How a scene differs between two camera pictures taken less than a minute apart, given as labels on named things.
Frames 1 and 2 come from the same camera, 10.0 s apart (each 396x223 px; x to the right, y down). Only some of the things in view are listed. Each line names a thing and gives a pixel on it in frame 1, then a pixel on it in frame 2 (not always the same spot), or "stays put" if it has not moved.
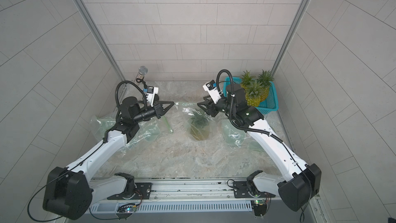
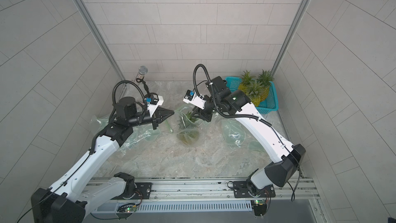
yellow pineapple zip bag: (236, 137) stays put
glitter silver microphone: (143, 70) stays put
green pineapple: (265, 78) stays put
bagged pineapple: (200, 125) to (187, 133)
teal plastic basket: (269, 105) stays put
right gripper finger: (208, 99) to (196, 112)
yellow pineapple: (254, 93) stays put
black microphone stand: (141, 80) stays put
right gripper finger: (209, 110) to (206, 116)
